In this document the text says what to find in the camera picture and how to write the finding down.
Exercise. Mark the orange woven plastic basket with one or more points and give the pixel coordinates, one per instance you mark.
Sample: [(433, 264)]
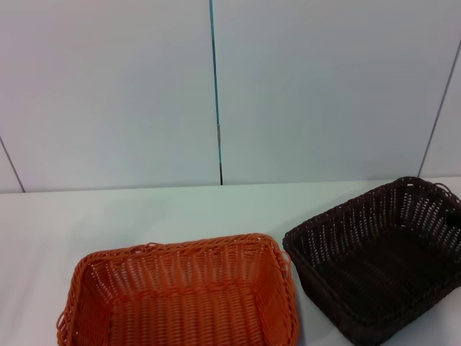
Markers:
[(180, 306)]

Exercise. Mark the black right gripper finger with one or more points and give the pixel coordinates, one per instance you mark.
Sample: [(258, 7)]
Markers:
[(454, 220)]

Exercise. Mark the dark brown woven basket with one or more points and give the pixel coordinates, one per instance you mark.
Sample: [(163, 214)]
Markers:
[(374, 266)]

